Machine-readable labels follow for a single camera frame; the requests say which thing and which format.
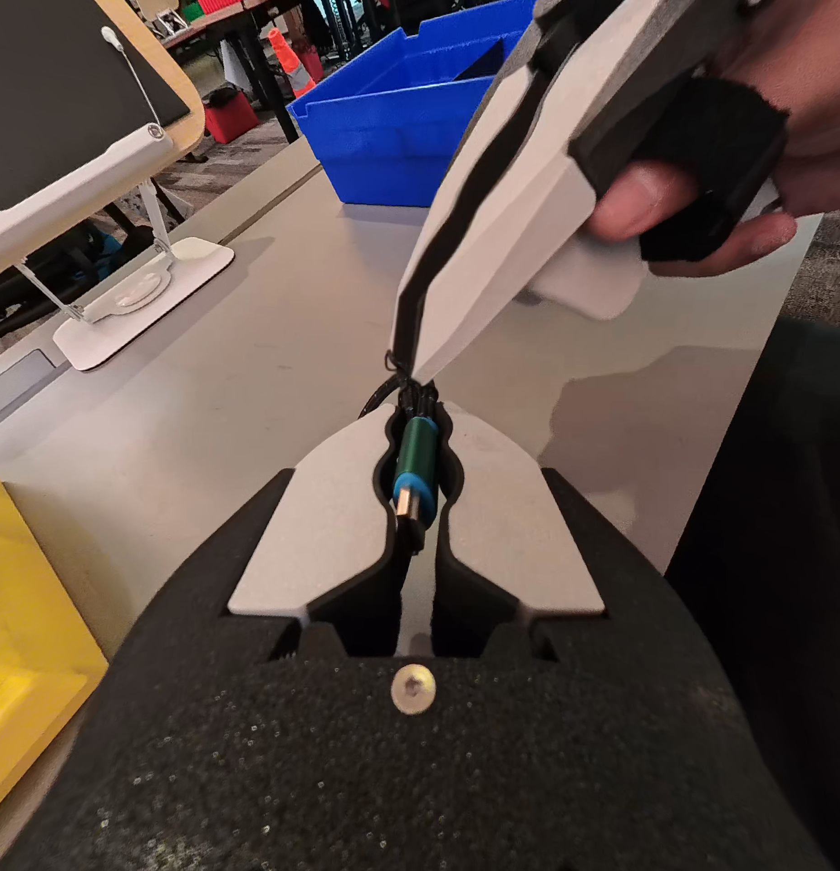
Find blue plastic bin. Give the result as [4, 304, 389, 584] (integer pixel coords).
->
[286, 0, 538, 206]

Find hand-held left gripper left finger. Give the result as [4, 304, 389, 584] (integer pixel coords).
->
[227, 403, 400, 619]

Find blue green HDMI cable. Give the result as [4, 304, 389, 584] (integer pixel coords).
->
[357, 348, 441, 558]

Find yellow plastic bin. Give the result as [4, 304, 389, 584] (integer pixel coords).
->
[0, 472, 109, 822]

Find white tablet stand with board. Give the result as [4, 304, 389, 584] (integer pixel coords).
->
[0, 0, 236, 372]

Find person's black trousers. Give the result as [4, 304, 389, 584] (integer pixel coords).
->
[665, 316, 840, 871]

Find orange traffic cone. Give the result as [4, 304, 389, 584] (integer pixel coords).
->
[267, 26, 317, 100]

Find wooden background table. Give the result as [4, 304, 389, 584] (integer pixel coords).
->
[161, 0, 306, 144]

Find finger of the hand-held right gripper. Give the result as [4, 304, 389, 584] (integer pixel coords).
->
[408, 0, 742, 384]
[390, 64, 538, 377]

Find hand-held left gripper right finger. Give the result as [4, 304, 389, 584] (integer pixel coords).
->
[430, 401, 606, 619]

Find red storage box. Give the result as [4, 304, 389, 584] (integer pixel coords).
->
[202, 91, 261, 144]

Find grey desk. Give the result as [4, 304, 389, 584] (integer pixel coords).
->
[0, 139, 824, 871]

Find person's right hand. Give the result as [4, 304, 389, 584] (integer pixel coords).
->
[586, 0, 840, 277]

